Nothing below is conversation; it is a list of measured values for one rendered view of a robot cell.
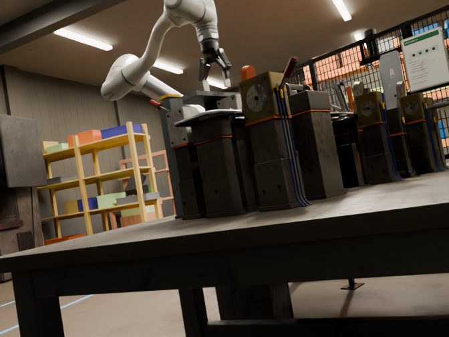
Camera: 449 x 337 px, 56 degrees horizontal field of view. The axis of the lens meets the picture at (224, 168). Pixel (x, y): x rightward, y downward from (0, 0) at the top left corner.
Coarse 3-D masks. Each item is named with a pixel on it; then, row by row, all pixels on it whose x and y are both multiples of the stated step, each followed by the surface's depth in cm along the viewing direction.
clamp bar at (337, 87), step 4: (336, 84) 215; (340, 84) 215; (344, 84) 214; (336, 88) 215; (340, 88) 217; (336, 92) 216; (340, 92) 215; (340, 96) 214; (344, 96) 216; (340, 100) 214; (344, 100) 216; (340, 104) 214; (344, 104) 213; (348, 108) 215
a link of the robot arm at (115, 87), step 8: (112, 72) 205; (120, 72) 199; (112, 80) 201; (120, 80) 199; (104, 88) 204; (112, 88) 202; (120, 88) 201; (128, 88) 202; (104, 96) 207; (112, 96) 205; (120, 96) 206
